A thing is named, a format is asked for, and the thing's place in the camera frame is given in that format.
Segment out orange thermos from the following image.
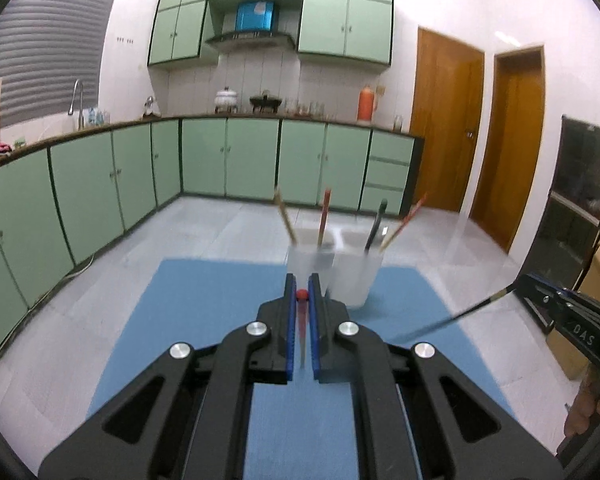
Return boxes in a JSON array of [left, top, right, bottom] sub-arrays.
[[357, 84, 378, 122]]

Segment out person's right hand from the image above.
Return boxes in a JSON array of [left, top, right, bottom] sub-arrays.
[[564, 365, 600, 440]]

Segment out metal faucet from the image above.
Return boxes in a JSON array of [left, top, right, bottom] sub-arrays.
[[68, 79, 86, 131]]

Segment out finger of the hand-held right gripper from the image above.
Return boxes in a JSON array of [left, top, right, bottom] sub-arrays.
[[521, 287, 564, 334], [525, 273, 600, 317]]

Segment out grey window blind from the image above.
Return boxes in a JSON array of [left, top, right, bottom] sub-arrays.
[[0, 0, 123, 128]]

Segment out black wok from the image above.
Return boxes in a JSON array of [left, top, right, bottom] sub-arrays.
[[250, 91, 283, 113]]

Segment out black chopstick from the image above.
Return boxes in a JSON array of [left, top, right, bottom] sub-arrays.
[[364, 200, 388, 253], [395, 282, 523, 343]]

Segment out white lidded pot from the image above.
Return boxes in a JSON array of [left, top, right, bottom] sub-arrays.
[[215, 87, 240, 113]]

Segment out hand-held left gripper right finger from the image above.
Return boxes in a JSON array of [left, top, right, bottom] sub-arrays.
[[309, 273, 565, 480]]

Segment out wooden door with handle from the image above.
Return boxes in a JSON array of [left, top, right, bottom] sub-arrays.
[[410, 27, 486, 213]]

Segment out plain wooden door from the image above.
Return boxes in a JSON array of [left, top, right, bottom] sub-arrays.
[[470, 46, 547, 253]]

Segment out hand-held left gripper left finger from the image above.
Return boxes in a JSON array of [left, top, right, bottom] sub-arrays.
[[39, 274, 298, 480]]

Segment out green wall cabinets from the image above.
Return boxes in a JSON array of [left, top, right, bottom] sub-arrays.
[[147, 0, 395, 72]]

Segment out plain wooden chopstick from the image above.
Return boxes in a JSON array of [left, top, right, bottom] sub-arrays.
[[274, 187, 298, 247]]

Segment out clear plastic cup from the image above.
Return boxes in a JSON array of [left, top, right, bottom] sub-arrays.
[[286, 227, 385, 310]]

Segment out range hood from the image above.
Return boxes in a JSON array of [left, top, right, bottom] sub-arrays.
[[205, 31, 297, 52]]

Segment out blue box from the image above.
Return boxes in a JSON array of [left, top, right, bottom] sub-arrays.
[[236, 1, 273, 33]]

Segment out white floor cable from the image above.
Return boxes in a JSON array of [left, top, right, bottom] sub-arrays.
[[65, 255, 96, 281]]

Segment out blue table mat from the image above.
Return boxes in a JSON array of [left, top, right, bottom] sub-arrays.
[[87, 258, 518, 480]]

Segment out red-handled wooden chopstick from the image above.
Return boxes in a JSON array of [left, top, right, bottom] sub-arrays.
[[380, 193, 427, 251], [296, 287, 309, 366], [316, 188, 332, 248]]

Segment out green base cabinets with countertop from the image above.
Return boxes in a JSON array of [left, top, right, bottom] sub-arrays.
[[0, 115, 426, 366]]

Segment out black glass-front cabinet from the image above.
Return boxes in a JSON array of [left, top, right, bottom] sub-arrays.
[[522, 115, 600, 336]]

